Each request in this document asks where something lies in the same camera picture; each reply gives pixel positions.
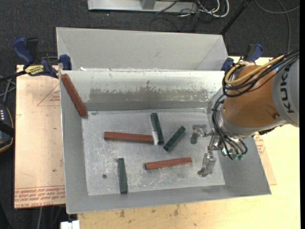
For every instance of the grey metal bin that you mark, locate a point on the grey metal bin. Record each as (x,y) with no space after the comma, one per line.
(143,92)

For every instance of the red-brown flat block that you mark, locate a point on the red-brown flat block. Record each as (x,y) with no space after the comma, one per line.
(128,137)
(168,163)
(74,95)

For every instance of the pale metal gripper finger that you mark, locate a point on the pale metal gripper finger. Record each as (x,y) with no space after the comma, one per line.
(196,133)
(207,164)

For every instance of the dark green flat block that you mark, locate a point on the dark green flat block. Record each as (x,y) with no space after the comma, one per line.
(175,138)
(122,175)
(157,129)

